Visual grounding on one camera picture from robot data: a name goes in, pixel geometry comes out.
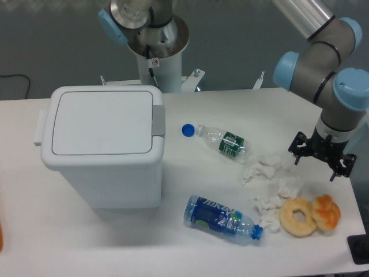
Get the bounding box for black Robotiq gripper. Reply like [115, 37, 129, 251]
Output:
[288, 128, 357, 181]

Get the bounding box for white push-button trash can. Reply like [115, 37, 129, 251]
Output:
[41, 85, 165, 209]

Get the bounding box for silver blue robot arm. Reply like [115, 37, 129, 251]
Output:
[97, 1, 368, 177]

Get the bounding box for crumpled white tissue middle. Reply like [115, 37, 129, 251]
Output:
[278, 177, 303, 199]

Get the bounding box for crumpled white tissue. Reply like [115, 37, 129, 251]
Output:
[241, 154, 294, 186]
[254, 196, 283, 234]
[278, 177, 303, 199]

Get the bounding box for crumpled white tissue upper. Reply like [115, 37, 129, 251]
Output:
[241, 154, 294, 186]

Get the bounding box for orange twisted bread roll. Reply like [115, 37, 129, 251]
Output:
[311, 194, 341, 231]

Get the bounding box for crumpled white tissue lower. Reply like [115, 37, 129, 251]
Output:
[254, 196, 283, 234]

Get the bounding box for clear green-label plastic bottle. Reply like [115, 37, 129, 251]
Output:
[195, 125, 251, 164]

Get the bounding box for black device at edge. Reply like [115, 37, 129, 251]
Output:
[347, 234, 368, 265]

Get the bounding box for blue bottle cap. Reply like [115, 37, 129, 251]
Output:
[182, 123, 195, 137]

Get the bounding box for blue-label plastic bottle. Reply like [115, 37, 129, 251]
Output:
[183, 195, 263, 245]

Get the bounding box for orange object at edge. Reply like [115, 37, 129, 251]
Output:
[0, 223, 3, 252]

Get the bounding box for plain ring doughnut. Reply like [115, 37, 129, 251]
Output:
[278, 197, 317, 237]

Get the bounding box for white bracket right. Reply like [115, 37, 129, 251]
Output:
[253, 71, 265, 89]

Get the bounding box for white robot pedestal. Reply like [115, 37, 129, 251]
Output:
[100, 14, 206, 93]

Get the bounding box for black floor cable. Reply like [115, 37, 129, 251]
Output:
[0, 74, 31, 99]

